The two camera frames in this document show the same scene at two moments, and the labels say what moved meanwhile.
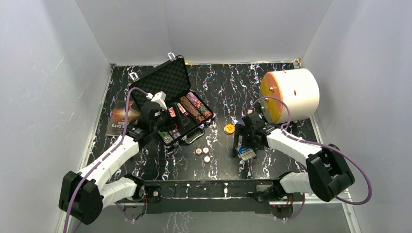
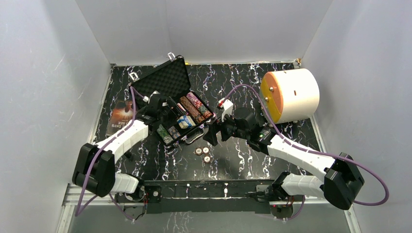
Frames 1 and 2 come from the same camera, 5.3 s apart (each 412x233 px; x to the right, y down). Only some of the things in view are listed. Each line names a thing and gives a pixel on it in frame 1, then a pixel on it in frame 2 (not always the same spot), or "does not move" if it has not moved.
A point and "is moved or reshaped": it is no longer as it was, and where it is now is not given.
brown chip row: [194, 113] does not move
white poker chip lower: [207, 159] does not move
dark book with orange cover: [115, 127] does not move
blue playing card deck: [246, 153] is moved or reshaped
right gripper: [240, 130] -> [214, 128]
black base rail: [215, 197] does not move
